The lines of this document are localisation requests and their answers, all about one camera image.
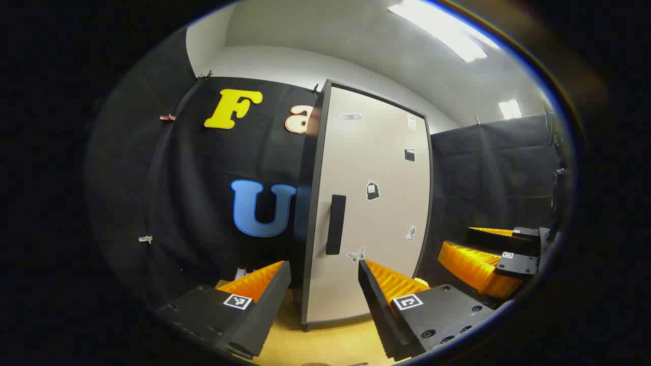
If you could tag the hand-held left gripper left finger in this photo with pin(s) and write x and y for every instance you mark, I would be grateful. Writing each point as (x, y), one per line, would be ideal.
(264, 310)

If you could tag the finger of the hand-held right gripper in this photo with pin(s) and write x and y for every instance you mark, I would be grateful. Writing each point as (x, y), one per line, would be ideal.
(473, 269)
(496, 241)

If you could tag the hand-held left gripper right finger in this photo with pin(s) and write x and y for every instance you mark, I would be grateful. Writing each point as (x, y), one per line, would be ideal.
(379, 305)

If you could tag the large ceiling light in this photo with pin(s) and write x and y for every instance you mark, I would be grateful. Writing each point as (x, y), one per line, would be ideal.
(442, 28)

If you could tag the dark grey cabinet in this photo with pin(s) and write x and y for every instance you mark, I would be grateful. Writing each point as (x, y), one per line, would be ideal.
(310, 152)

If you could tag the white clothespin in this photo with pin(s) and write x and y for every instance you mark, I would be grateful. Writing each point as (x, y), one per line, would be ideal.
(145, 239)

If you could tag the black backdrop cloth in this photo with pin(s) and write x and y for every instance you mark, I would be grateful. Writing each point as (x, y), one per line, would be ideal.
(193, 178)

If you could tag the small ceiling light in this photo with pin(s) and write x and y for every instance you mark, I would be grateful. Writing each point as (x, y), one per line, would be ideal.
(510, 109)

